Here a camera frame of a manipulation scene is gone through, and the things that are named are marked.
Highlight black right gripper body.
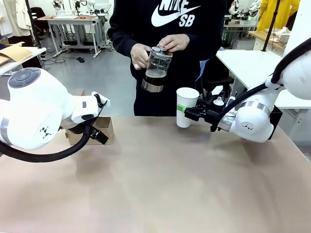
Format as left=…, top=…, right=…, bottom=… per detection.
left=199, top=99, right=221, bottom=124

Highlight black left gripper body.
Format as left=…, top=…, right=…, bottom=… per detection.
left=60, top=116, right=98, bottom=135

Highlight brown cardboard cup carrier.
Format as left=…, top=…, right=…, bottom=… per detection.
left=64, top=88, right=115, bottom=146

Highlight white paper cup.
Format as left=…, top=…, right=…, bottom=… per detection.
left=176, top=87, right=200, bottom=129

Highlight glass french press with coffee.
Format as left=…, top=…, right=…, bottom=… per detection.
left=141, top=45, right=173, bottom=94

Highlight person's left hand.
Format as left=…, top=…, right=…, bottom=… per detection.
left=156, top=33, right=190, bottom=53

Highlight person's right hand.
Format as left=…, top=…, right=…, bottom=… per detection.
left=130, top=43, right=151, bottom=71

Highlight black chair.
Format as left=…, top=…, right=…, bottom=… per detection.
left=201, top=77, right=235, bottom=102

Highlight blue cloth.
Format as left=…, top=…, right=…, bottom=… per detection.
left=195, top=59, right=205, bottom=90

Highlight white side table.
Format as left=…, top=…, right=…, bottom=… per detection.
left=215, top=50, right=311, bottom=110

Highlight white table with cardboard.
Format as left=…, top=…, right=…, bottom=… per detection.
left=0, top=47, right=47, bottom=76

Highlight background workbench with robots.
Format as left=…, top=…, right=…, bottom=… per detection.
left=223, top=0, right=259, bottom=44

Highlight wooden background table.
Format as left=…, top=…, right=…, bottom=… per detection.
left=247, top=30, right=287, bottom=52

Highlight person in black hoodie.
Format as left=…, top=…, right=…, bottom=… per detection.
left=106, top=0, right=228, bottom=117

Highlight brown cardboard sheets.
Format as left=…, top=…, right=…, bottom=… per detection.
left=0, top=41, right=34, bottom=66

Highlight black slanted pole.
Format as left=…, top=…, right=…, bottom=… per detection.
left=261, top=0, right=282, bottom=52

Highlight stack of white bowls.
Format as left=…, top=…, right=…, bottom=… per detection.
left=278, top=33, right=291, bottom=47

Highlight grey background workbench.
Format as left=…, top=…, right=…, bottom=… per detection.
left=37, top=15, right=108, bottom=59

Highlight person in yellow jacket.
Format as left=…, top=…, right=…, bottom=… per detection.
left=257, top=0, right=300, bottom=32

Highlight black tripod stand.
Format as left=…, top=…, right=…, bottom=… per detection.
left=24, top=0, right=44, bottom=49

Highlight white coat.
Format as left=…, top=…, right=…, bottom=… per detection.
left=0, top=0, right=33, bottom=37

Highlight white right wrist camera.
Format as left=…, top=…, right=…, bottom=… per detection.
left=211, top=86, right=225, bottom=106

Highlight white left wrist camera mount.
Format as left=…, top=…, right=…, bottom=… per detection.
left=91, top=91, right=111, bottom=115

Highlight black sleeved left arm cable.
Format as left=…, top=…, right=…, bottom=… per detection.
left=0, top=120, right=91, bottom=163

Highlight black sleeved arm cable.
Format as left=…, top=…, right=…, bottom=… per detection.
left=0, top=120, right=91, bottom=163
left=210, top=37, right=311, bottom=133

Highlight black sleeved right arm cable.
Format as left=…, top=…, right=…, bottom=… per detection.
left=210, top=37, right=311, bottom=133

